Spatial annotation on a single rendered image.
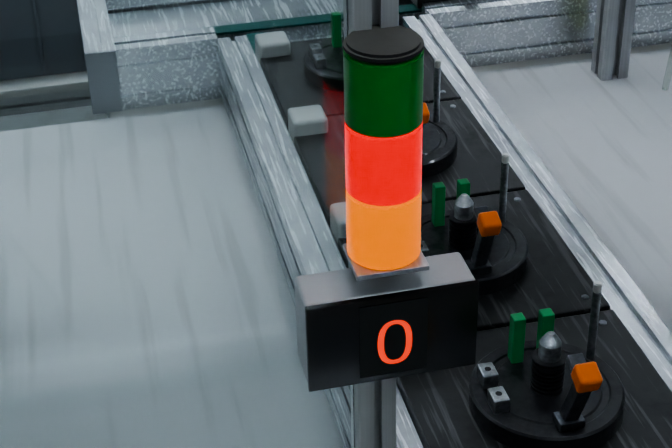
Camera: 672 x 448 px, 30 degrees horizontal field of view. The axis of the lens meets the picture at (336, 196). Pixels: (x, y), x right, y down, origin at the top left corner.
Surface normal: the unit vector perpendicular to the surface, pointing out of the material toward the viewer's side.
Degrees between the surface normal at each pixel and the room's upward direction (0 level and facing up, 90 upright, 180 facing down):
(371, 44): 0
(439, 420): 0
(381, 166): 90
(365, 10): 90
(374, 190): 90
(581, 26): 90
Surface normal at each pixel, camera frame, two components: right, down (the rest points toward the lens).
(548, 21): 0.23, 0.50
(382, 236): -0.07, 0.52
